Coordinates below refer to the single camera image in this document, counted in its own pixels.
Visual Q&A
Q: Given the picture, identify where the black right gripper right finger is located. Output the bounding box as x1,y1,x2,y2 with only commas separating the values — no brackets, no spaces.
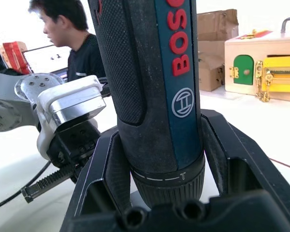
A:
201,109,290,232

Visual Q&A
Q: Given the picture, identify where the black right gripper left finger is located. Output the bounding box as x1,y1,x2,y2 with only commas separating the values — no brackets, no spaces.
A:
60,131,136,224

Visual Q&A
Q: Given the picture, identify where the blue black electric screwdriver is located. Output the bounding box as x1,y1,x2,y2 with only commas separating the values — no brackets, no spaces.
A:
88,0,206,211

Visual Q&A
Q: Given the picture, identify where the wooden latch busy box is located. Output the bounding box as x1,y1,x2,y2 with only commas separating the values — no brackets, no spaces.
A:
223,16,290,104

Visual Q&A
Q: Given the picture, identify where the red printed box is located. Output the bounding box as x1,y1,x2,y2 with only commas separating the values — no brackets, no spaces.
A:
0,41,31,74

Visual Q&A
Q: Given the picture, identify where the open brown cardboard box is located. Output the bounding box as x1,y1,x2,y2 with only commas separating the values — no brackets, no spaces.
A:
196,9,240,42

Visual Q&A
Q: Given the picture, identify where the person in black shirt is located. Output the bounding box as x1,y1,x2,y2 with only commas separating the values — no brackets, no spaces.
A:
28,0,107,83

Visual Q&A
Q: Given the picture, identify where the dark framed monitor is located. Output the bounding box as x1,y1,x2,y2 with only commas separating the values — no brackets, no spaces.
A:
23,44,71,78

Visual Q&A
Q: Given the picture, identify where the thin red cable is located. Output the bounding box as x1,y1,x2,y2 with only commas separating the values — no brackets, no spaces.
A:
267,157,290,172

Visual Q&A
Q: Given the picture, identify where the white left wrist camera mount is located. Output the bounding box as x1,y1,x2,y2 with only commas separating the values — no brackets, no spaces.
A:
36,75,107,161

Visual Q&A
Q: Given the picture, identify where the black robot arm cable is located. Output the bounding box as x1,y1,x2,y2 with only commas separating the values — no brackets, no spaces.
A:
0,160,51,211

